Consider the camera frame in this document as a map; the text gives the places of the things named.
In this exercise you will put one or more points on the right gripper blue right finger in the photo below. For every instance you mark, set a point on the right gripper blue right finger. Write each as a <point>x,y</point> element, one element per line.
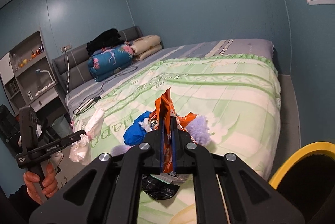
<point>174,135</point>

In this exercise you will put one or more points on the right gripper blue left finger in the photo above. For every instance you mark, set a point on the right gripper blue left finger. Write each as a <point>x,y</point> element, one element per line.
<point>162,138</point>

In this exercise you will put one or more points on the orange snack wrapper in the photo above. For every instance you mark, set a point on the orange snack wrapper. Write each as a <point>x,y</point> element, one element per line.
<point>163,112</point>

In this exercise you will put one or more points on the purple knitted cloth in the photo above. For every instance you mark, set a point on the purple knitted cloth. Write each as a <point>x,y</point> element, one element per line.
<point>199,131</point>

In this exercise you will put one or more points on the white tissue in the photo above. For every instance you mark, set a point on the white tissue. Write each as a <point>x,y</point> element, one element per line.
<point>80,150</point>

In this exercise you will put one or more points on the yellow rimmed trash bin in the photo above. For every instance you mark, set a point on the yellow rimmed trash bin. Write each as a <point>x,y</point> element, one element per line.
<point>307,180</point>

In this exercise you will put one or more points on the person's left hand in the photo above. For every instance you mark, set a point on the person's left hand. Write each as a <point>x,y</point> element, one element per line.
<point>49,185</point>

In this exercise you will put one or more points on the blue plastic bag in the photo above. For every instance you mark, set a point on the blue plastic bag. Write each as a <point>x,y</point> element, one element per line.
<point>135,134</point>

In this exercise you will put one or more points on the grey small waste basket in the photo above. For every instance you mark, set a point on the grey small waste basket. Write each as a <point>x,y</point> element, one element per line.
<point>61,127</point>

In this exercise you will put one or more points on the black crumpled plastic bag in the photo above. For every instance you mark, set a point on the black crumpled plastic bag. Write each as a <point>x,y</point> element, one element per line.
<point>157,189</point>

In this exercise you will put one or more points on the green white quilt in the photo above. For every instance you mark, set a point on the green white quilt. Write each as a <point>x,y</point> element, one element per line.
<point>209,98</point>

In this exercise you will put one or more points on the white shelf desk unit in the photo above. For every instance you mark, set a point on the white shelf desk unit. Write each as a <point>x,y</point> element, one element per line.
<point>19,80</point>

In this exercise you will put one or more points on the white desk lamp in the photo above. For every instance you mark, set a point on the white desk lamp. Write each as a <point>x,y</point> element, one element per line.
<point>44,77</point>

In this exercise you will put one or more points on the blue floral folded blanket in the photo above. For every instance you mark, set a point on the blue floral folded blanket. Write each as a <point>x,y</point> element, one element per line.
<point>108,61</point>

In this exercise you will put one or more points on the grey padded headboard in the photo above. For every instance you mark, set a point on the grey padded headboard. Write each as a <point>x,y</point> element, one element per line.
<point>71,68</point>

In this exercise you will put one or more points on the black clothing pile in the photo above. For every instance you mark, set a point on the black clothing pile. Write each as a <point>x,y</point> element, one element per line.
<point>108,39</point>

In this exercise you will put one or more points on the wall power outlet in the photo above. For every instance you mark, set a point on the wall power outlet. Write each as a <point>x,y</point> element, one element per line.
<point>66,48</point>

